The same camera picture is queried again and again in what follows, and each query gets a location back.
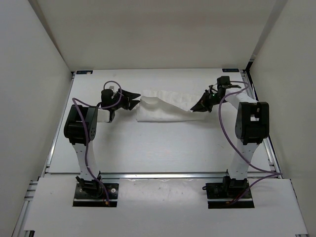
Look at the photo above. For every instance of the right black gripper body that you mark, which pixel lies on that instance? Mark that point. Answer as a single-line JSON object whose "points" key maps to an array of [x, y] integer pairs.
{"points": [[215, 99]]}

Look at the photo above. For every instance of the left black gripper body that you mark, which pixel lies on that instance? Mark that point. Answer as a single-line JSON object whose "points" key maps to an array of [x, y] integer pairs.
{"points": [[124, 103]]}

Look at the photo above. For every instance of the white skirt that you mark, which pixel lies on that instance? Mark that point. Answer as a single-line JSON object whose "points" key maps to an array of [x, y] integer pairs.
{"points": [[167, 106]]}

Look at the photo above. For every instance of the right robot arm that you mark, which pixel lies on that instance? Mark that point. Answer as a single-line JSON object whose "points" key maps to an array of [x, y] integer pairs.
{"points": [[251, 127]]}

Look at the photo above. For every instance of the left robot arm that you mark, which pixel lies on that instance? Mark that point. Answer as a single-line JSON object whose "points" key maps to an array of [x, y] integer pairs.
{"points": [[80, 130]]}

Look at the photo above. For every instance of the right blue table label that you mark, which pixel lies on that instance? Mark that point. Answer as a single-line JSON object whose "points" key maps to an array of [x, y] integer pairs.
{"points": [[230, 70]]}

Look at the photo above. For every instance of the blue table label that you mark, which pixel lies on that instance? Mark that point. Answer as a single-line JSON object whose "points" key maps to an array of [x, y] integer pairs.
{"points": [[84, 72], [230, 70]]}

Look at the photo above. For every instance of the left blue table label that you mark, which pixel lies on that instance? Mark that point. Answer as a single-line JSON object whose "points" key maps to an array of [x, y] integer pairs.
{"points": [[84, 72]]}

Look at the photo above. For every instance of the front white cover board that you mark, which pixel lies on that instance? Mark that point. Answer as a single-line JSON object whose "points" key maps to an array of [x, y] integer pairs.
{"points": [[164, 208]]}

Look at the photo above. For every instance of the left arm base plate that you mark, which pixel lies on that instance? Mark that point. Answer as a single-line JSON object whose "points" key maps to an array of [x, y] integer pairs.
{"points": [[92, 194]]}

